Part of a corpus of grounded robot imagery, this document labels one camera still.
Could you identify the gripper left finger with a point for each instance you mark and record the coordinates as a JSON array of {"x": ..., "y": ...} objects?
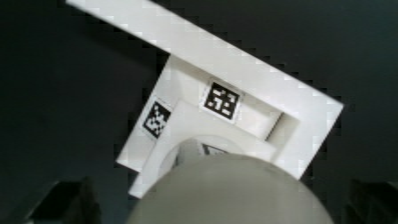
[{"x": 71, "y": 206}]

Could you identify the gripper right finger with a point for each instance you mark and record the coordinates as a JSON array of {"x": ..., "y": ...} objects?
[{"x": 373, "y": 205}]

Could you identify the white lamp bulb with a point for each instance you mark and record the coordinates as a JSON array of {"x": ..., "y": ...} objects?
[{"x": 213, "y": 187}]

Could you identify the white lamp base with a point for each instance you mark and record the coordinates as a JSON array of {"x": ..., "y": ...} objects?
[{"x": 204, "y": 119}]

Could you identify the white U-shaped fence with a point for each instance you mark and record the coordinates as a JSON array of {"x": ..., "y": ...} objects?
[{"x": 310, "y": 108}]

